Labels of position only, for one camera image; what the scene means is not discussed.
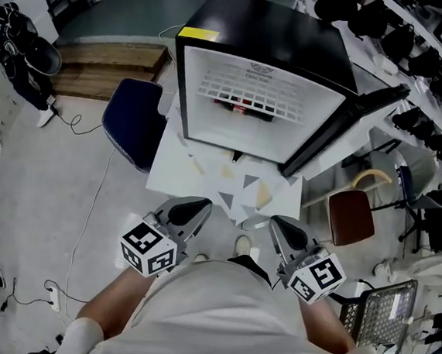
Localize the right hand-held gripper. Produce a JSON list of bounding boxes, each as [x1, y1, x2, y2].
[[261, 214, 352, 309]]

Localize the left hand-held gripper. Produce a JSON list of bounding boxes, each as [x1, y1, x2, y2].
[[117, 189, 215, 285]]

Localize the white wire fridge shelf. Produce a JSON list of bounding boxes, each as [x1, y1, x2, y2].
[[195, 68, 313, 122]]

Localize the black mini fridge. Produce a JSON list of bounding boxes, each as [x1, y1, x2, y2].
[[162, 0, 419, 190]]

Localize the person's right forearm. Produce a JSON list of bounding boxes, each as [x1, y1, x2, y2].
[[293, 296, 360, 354]]

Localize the person's left forearm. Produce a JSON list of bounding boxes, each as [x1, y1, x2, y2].
[[74, 262, 159, 344]]

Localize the white table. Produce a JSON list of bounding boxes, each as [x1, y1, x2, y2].
[[142, 90, 313, 235]]

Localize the person's right white shoe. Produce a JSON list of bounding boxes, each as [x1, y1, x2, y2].
[[234, 234, 254, 259]]

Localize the person's black trousers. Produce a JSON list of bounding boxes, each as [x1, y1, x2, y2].
[[224, 253, 275, 289]]

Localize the triangle-patterned paper sheet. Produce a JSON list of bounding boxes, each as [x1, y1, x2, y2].
[[170, 129, 307, 232]]

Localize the brown seat wooden chair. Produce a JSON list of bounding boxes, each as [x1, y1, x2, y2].
[[298, 163, 396, 252]]

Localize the dark blue chair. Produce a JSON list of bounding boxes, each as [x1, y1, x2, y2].
[[97, 75, 173, 176]]

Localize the dark cola bottle red label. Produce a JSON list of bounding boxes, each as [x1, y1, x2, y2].
[[211, 92, 276, 123]]

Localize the person's white shirt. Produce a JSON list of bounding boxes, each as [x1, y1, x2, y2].
[[62, 246, 403, 354]]

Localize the black office chair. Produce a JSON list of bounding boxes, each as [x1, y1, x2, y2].
[[390, 164, 442, 256]]

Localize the grey shell chair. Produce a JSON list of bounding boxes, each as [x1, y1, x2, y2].
[[362, 126, 440, 201]]

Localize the white power strip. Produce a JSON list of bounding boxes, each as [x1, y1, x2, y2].
[[46, 287, 63, 311]]

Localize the wooden platform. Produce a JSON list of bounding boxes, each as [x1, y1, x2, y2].
[[50, 35, 170, 108]]

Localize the white shelf rack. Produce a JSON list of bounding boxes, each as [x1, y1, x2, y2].
[[319, 0, 442, 171]]

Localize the black round shell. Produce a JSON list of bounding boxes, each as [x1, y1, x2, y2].
[[22, 35, 66, 77]]

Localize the row of black bags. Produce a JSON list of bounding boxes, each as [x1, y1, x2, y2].
[[300, 0, 442, 171]]

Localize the white floor cable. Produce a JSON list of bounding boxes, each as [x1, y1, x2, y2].
[[61, 146, 116, 319]]

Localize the black floor cable with adapter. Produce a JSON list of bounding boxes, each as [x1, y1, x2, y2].
[[45, 102, 107, 139]]

